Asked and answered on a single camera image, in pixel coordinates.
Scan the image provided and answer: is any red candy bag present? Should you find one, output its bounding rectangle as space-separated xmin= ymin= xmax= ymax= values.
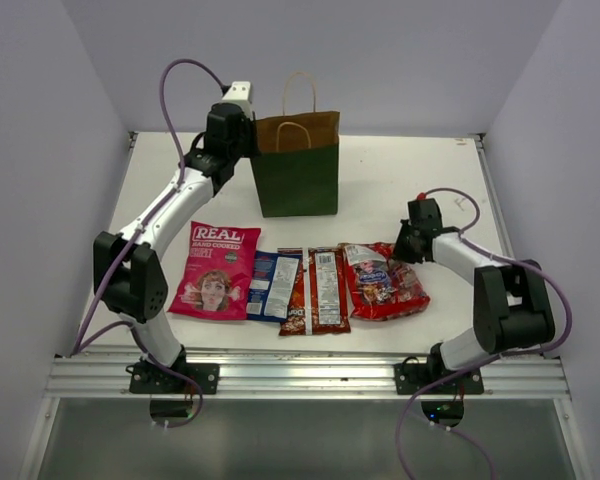
xmin=339 ymin=242 xmax=431 ymax=322

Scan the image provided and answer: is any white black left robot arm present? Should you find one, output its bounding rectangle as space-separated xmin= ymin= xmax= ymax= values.
xmin=88 ymin=95 xmax=258 ymax=367

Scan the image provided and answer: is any green brown paper bag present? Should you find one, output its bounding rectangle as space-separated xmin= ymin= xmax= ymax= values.
xmin=250 ymin=71 xmax=340 ymax=218

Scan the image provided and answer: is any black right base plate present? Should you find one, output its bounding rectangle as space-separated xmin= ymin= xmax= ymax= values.
xmin=393 ymin=361 xmax=485 ymax=396

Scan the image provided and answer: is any aluminium rail frame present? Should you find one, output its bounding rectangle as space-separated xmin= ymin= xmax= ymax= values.
xmin=18 ymin=130 xmax=596 ymax=480

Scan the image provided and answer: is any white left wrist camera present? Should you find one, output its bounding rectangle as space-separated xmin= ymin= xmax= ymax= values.
xmin=222 ymin=81 xmax=253 ymax=118

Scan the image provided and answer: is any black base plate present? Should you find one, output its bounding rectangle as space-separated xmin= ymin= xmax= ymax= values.
xmin=393 ymin=361 xmax=485 ymax=396
xmin=125 ymin=361 xmax=220 ymax=395

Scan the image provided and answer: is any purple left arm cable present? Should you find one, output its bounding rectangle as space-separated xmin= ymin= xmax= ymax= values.
xmin=72 ymin=58 xmax=231 ymax=429

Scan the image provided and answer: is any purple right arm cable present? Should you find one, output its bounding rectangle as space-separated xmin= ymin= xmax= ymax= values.
xmin=394 ymin=187 xmax=574 ymax=480

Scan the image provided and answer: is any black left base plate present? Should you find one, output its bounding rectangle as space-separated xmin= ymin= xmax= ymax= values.
xmin=125 ymin=361 xmax=220 ymax=395

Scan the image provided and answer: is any orange red Doritos bag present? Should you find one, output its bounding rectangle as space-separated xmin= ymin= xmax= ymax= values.
xmin=278 ymin=247 xmax=351 ymax=337

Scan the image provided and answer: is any blue snack bag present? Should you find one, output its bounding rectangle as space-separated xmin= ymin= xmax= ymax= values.
xmin=246 ymin=251 xmax=300 ymax=323

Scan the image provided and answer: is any pink Real chips bag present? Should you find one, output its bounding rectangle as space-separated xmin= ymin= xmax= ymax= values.
xmin=168 ymin=221 xmax=261 ymax=321

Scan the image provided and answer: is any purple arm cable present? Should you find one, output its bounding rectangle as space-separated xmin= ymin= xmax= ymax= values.
xmin=394 ymin=187 xmax=574 ymax=480
xmin=72 ymin=58 xmax=231 ymax=429

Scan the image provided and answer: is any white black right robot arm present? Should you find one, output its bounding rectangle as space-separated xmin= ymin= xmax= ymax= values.
xmin=393 ymin=195 xmax=555 ymax=379

